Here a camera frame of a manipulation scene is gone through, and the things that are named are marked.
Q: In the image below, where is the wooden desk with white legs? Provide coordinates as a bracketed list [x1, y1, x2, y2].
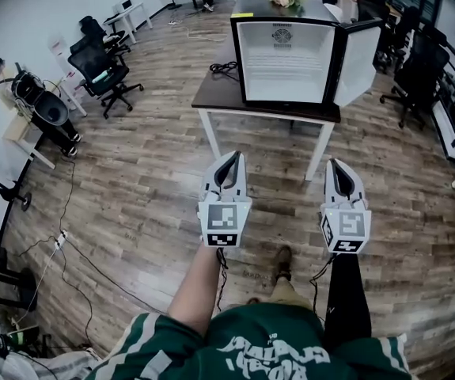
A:
[2, 107, 57, 170]

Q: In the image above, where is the group of clear water jugs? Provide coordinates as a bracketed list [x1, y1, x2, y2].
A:
[65, 71, 86, 99]

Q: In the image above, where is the black tripod stand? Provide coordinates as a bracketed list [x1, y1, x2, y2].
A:
[0, 157, 33, 213]

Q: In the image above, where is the white thin plate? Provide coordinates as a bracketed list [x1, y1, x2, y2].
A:
[245, 51, 329, 70]

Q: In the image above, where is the black floor cable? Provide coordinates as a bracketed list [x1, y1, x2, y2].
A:
[17, 154, 173, 350]

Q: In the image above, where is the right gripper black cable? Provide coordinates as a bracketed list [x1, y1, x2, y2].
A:
[309, 253, 336, 326]

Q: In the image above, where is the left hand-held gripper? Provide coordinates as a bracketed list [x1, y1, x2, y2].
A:
[196, 150, 253, 249]

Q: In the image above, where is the person's green printed shirt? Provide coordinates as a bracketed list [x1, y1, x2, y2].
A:
[86, 302, 414, 380]

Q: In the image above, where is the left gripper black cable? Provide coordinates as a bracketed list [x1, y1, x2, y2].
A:
[214, 247, 229, 314]

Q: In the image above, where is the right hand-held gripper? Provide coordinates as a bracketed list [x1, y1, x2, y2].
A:
[319, 157, 373, 256]

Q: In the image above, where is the grey cloth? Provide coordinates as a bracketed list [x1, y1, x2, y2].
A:
[0, 346, 104, 380]

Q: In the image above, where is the black mini fridge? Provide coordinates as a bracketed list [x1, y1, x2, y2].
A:
[229, 0, 345, 108]

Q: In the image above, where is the person's left forearm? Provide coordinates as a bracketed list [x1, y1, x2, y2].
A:
[166, 245, 225, 338]

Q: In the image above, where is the black metal table base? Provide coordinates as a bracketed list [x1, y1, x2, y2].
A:
[0, 247, 39, 313]

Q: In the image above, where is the coiled black power cable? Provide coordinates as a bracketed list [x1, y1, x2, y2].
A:
[209, 60, 239, 81]

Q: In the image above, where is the person's right leg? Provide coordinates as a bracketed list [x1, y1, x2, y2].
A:
[269, 245, 315, 312]

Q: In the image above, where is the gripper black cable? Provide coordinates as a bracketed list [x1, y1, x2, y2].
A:
[214, 247, 229, 314]
[309, 253, 336, 326]

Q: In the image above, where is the person's right forearm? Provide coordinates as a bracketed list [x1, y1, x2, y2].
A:
[324, 251, 373, 350]

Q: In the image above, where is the dark table with white legs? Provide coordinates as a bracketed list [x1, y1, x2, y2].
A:
[191, 29, 343, 182]

